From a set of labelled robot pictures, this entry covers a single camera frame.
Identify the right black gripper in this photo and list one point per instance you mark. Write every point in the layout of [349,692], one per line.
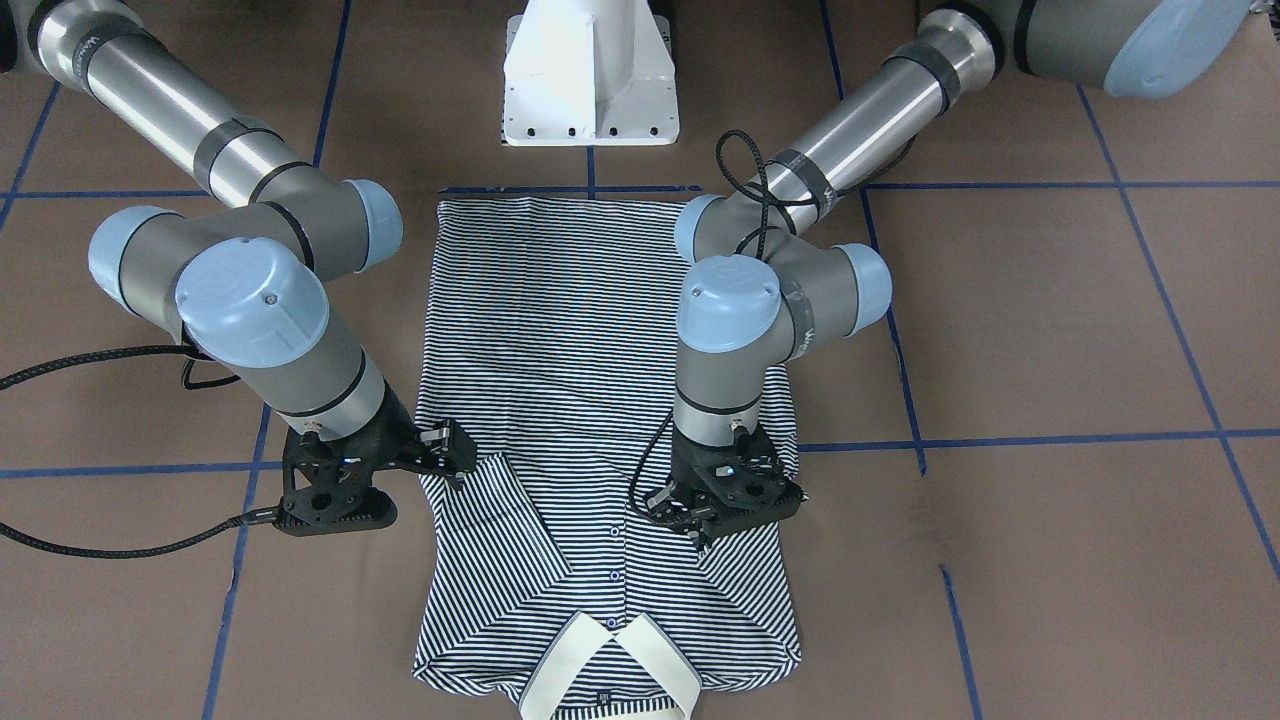
[400,437]

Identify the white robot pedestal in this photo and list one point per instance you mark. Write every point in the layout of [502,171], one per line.
[590,73]

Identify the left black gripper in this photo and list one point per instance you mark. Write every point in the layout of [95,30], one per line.
[668,499]

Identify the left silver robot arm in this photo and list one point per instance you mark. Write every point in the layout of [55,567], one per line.
[758,295]

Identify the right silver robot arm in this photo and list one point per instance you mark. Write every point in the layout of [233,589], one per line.
[243,287]

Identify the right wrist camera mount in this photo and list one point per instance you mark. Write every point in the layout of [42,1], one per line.
[327,486]

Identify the striped polo shirt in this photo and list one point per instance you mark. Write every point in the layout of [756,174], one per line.
[551,339]

